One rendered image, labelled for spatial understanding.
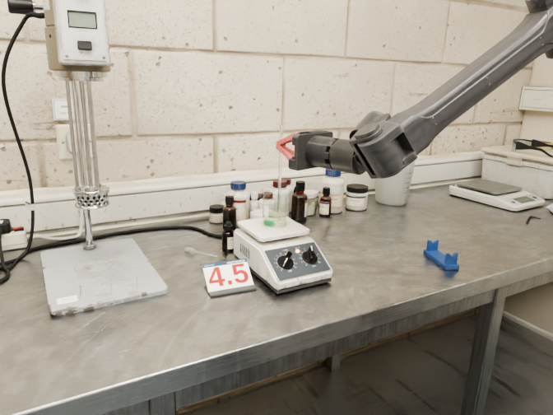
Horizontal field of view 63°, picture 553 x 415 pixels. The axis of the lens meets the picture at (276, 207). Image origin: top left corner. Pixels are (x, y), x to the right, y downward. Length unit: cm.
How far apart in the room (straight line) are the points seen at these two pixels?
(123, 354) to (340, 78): 110
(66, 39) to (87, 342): 48
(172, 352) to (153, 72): 77
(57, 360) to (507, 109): 192
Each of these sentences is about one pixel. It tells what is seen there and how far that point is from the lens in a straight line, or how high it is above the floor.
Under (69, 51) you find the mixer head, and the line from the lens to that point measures 84.
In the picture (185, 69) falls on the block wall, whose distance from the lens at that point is 128.
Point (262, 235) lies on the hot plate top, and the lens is 90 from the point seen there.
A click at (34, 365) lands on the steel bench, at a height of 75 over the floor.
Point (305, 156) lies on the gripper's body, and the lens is 83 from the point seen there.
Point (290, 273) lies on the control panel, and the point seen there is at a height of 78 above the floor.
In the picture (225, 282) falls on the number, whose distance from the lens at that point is 88.
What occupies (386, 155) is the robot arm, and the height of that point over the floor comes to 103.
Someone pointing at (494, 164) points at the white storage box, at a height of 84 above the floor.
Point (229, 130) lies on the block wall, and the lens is 133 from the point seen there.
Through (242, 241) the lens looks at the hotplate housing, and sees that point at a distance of 95.
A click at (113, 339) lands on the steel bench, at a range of 76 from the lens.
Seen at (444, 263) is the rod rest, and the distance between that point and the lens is 106.
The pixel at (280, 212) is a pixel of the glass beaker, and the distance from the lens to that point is 93.
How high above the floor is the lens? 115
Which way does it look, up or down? 16 degrees down
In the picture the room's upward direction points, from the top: 2 degrees clockwise
